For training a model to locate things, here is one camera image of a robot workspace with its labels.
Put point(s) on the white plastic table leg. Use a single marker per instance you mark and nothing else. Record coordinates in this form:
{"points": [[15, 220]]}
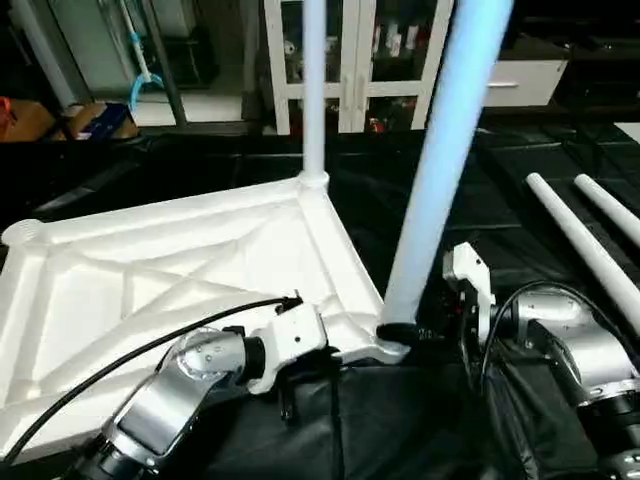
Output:
{"points": [[585, 240], [610, 205], [445, 160], [314, 90]]}

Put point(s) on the white plastic table top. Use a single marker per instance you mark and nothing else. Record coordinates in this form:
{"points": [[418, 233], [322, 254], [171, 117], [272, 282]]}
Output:
{"points": [[130, 270]]}

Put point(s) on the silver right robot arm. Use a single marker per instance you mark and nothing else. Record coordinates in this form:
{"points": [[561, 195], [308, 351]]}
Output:
{"points": [[580, 360]]}

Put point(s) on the black work mat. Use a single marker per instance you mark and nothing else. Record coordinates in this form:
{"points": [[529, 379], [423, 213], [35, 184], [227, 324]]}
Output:
{"points": [[480, 190]]}

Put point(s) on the white drawer unit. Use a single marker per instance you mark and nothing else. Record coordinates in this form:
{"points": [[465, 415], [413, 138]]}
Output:
{"points": [[525, 82]]}

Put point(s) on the white glass-door cabinet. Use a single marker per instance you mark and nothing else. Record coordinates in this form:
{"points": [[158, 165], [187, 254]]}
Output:
{"points": [[350, 65]]}

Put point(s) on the blue plastic bag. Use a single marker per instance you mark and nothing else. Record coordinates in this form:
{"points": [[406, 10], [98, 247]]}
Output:
{"points": [[100, 120]]}

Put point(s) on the light blue hooked pole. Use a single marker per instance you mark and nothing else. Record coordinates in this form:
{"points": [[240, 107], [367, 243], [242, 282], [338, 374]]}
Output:
{"points": [[140, 70]]}

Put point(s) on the brown cardboard box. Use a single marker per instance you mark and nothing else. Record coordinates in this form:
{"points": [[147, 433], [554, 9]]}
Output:
{"points": [[25, 118]]}

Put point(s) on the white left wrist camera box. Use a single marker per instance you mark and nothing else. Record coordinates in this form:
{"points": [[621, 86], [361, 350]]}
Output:
{"points": [[290, 340]]}

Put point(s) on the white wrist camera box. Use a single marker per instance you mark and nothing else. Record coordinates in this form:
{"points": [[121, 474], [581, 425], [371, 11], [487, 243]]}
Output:
{"points": [[290, 340], [470, 280]]}

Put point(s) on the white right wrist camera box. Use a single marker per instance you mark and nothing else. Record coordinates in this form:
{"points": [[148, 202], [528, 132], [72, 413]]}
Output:
{"points": [[470, 280]]}

